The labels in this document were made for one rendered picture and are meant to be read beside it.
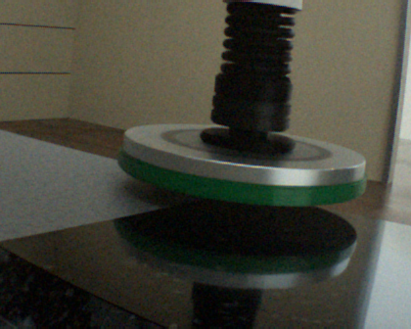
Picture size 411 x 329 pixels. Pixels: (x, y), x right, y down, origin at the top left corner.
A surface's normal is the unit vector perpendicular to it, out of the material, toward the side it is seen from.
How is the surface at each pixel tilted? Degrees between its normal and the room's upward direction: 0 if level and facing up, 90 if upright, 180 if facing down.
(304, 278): 0
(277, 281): 0
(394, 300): 0
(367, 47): 90
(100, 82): 90
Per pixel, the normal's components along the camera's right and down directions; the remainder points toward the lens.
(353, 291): 0.11, -0.99
